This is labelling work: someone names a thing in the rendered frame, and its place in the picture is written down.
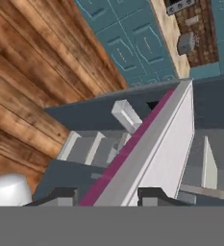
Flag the white rounded object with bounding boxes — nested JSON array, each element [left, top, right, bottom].
[[0, 159, 34, 208]]

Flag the blue cupboard run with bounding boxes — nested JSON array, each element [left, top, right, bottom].
[[73, 0, 179, 88]]

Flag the dark grey appliance with knobs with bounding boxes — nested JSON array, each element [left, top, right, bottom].
[[163, 0, 196, 16]]

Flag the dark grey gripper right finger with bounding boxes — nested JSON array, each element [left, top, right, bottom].
[[137, 186, 190, 208]]

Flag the white freezer door, magenta seal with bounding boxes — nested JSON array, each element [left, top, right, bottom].
[[79, 79, 196, 208]]

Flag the white fridge shelf divider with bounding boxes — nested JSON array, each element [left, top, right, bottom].
[[201, 135, 219, 190]]

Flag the grey white freezer shelves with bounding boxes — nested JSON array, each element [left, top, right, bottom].
[[56, 130, 133, 169]]

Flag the grey toaster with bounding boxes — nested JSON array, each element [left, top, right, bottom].
[[176, 31, 196, 57]]

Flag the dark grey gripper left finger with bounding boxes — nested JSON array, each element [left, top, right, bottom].
[[22, 186, 78, 208]]

